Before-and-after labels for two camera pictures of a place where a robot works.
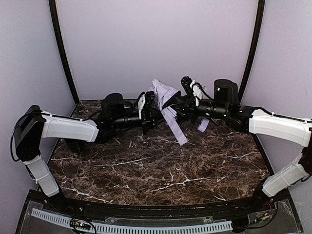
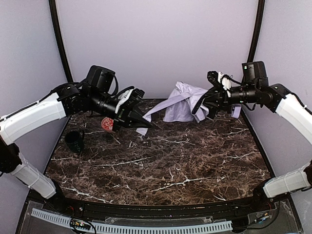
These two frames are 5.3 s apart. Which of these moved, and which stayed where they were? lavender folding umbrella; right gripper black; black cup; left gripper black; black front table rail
Moved: right gripper black; lavender folding umbrella; left gripper black
Stayed: black front table rail; black cup
